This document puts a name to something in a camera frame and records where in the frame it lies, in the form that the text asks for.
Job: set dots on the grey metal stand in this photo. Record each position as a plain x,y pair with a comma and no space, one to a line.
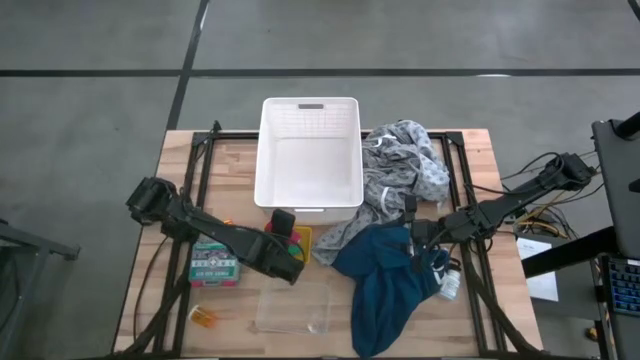
70,251

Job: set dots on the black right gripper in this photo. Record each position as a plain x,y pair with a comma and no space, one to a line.
425,231

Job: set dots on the clear plastic bin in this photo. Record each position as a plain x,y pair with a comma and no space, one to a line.
290,310

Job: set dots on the dark blue garment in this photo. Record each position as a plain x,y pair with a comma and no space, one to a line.
385,280

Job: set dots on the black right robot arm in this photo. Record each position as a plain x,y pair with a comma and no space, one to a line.
505,205

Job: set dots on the small yellow plastic basket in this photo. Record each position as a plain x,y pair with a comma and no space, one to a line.
305,237

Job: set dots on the white perforated laundry basket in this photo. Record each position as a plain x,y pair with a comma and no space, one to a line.
310,170

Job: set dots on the white paper sheet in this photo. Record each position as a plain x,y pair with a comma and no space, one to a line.
542,285

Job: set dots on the teal first aid kit box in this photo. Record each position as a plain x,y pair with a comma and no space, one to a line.
215,265

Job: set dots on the white medicine bottle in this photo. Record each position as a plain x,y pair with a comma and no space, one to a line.
450,286

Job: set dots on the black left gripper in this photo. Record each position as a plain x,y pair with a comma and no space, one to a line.
283,223

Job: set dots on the red bandage roll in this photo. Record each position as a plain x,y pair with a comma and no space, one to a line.
268,228

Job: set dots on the black side desk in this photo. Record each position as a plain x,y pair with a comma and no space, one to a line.
620,200

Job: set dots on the black keyboard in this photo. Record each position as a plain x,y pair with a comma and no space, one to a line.
625,285

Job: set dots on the teal bandage roll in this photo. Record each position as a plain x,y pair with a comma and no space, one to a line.
295,250

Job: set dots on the grey patterned garment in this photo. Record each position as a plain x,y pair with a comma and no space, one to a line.
400,165

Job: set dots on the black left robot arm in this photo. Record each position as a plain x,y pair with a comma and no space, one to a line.
220,232

